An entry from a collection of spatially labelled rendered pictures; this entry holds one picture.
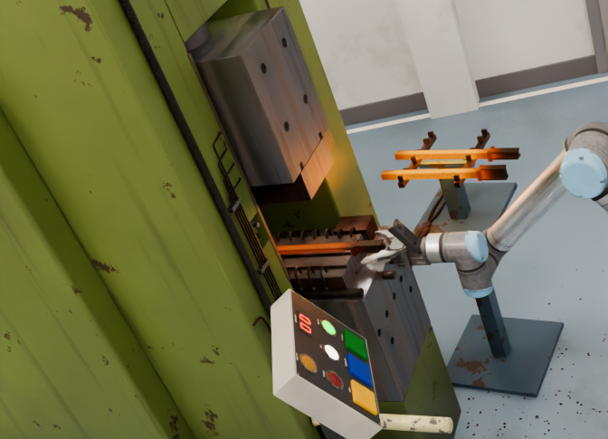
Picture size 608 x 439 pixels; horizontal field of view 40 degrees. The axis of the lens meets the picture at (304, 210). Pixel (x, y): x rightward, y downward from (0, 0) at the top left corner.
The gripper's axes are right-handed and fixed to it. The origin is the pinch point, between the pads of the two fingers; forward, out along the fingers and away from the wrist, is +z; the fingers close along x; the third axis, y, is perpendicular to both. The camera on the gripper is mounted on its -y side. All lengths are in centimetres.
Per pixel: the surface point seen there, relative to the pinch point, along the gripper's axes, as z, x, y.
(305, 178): 4.6, -11.3, -33.8
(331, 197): 19.1, 22.6, -3.9
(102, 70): 24, -44, -90
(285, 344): -5, -62, -19
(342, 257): 7.3, -4.1, 1.0
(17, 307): 89, -55, -25
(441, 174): -14.6, 38.8, 1.0
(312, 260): 17.6, -4.8, 1.0
